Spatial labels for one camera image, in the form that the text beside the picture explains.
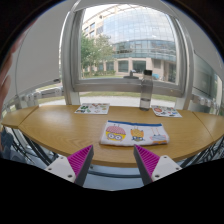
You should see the sticker sheet with green stickers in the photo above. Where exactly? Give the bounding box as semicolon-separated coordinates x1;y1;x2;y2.
74;102;111;115

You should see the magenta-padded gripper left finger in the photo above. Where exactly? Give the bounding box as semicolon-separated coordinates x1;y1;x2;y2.
44;144;95;187

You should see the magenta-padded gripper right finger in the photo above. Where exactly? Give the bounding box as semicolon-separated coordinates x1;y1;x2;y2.
133;144;183;186

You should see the clear grey drink bottle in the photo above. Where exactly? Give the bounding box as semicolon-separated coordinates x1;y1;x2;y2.
139;69;154;112

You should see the glass-fronted building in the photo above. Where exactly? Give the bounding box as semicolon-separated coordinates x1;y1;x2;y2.
82;3;178;83

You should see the green tree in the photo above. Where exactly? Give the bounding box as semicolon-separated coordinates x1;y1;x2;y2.
80;33;116;76

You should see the dark window handle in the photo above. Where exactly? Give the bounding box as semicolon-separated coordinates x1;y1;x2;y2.
123;70;140;80

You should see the sticker sheet with red circle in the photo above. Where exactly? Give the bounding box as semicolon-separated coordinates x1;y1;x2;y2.
151;105;183;118

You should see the white window frame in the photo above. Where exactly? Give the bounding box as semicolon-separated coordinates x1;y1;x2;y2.
60;0;195;111

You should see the white knobbed window rail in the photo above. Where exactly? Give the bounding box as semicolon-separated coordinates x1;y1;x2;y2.
191;94;219;108
18;87;64;103

